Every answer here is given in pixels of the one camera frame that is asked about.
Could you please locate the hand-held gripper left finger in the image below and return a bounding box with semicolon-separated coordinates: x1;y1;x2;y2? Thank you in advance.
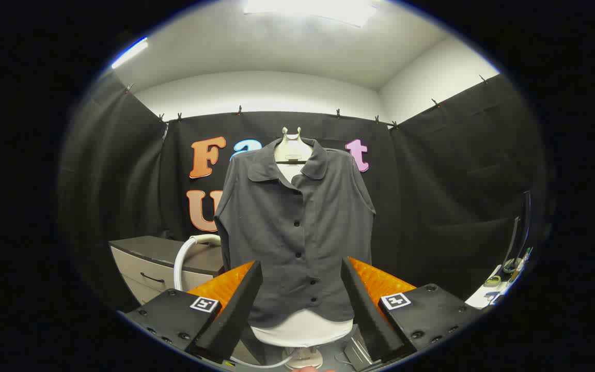
122;260;263;365

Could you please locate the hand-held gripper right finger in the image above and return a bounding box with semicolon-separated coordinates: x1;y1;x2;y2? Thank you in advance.
340;256;485;365

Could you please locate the white garment steamer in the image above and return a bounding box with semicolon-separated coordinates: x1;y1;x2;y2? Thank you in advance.
174;234;222;292

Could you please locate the grey button shirt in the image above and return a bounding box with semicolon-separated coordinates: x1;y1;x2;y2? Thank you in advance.
214;135;377;329

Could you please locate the white mannequin torso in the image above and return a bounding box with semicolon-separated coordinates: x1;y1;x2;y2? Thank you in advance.
250;127;355;370

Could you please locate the grey drawer cabinet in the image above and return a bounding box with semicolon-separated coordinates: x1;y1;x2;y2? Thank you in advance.
109;235;226;305

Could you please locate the white table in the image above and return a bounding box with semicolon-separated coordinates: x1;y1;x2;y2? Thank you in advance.
465;263;515;309

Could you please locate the black backdrop cloth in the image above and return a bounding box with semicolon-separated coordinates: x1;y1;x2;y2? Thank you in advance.
57;72;551;311

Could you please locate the narrow ceiling light panel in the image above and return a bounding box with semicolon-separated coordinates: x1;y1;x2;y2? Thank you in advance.
111;37;149;69

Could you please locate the large ceiling light panel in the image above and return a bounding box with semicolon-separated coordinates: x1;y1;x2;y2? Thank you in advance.
243;0;381;27

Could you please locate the grey metal frame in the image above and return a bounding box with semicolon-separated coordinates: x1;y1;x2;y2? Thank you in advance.
344;328;381;370

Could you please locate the white cable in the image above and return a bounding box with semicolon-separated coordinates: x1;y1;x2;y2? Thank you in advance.
228;354;298;369

